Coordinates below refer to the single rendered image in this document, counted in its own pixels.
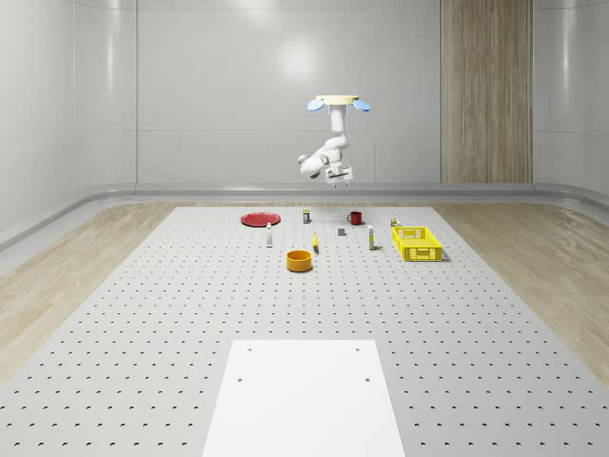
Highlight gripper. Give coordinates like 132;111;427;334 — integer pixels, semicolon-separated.
324;166;355;190

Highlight drone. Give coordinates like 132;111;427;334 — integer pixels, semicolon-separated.
305;93;373;114

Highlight red plate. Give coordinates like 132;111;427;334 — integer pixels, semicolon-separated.
240;211;283;229

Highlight yellow bowl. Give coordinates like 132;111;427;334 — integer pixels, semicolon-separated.
285;249;314;273

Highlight yellow basket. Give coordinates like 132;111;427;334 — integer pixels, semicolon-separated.
391;226;443;263

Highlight white board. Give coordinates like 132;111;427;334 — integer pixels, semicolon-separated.
202;339;407;457

